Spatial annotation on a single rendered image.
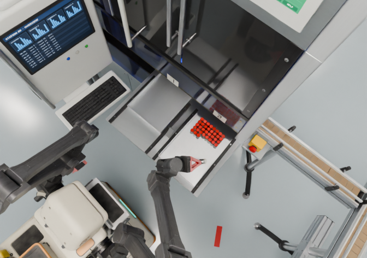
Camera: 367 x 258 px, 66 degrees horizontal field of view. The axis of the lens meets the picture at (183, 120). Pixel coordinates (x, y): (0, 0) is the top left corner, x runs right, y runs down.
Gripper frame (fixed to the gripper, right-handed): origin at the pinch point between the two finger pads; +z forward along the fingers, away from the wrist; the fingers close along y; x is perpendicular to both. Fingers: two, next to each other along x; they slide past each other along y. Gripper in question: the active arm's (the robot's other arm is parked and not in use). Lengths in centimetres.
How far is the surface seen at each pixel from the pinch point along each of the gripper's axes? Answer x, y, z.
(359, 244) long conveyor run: -46, 26, 82
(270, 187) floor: -35, -67, 123
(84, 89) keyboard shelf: 43, -81, -30
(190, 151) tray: 2.6, -32.1, 17.5
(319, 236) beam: -55, -7, 99
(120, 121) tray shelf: 21, -56, -15
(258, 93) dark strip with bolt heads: 28.4, 24.8, 13.2
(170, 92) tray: 39, -47, 13
